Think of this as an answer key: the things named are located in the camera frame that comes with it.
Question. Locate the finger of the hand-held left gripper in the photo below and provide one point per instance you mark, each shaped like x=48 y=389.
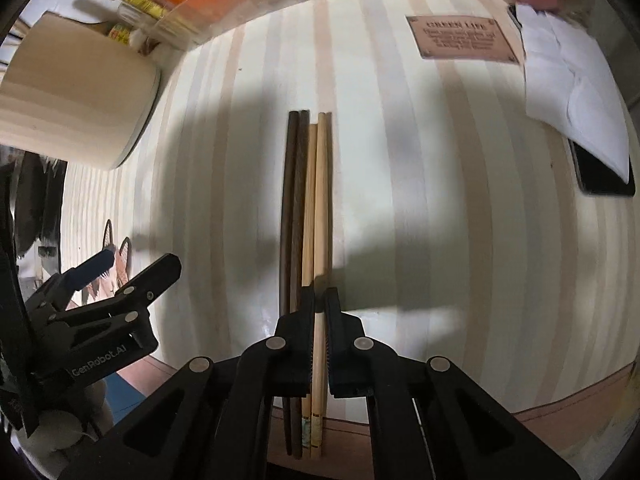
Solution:
x=92 y=267
x=150 y=280

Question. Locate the black smartphone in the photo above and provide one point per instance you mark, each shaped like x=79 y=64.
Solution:
x=600 y=182

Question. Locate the brown label patch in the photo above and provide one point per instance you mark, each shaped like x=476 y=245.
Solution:
x=462 y=40

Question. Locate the beige utensil holder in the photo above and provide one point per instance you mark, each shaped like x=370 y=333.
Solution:
x=75 y=100

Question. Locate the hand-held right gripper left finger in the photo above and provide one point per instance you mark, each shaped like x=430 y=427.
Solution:
x=297 y=340

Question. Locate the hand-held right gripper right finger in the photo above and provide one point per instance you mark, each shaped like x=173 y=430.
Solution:
x=342 y=345

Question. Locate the white paper sheet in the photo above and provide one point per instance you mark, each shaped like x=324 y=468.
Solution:
x=575 y=95

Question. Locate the small yellow box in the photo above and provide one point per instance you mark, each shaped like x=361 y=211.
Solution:
x=140 y=2

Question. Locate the clear plastic organizer tray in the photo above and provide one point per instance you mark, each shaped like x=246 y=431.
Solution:
x=225 y=15

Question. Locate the striped cat print tablecloth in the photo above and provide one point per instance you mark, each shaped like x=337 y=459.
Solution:
x=425 y=210

